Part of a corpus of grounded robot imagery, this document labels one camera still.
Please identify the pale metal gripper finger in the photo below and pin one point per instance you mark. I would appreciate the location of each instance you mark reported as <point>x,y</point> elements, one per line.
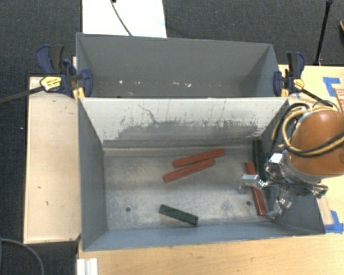
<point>283,203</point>
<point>248,180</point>

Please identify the red-brown flat block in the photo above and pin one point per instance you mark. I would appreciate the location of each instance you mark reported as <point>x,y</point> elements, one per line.
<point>189,170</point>
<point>197,157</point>
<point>259,203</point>

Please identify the dark green flat block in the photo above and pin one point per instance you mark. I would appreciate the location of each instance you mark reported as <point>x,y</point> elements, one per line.
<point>258,156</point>
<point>178,215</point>

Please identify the grey metal bin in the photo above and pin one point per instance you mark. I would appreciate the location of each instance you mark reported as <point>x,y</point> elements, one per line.
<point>172,67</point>

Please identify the pale wood board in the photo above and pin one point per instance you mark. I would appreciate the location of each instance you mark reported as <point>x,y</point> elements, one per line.
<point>51,168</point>

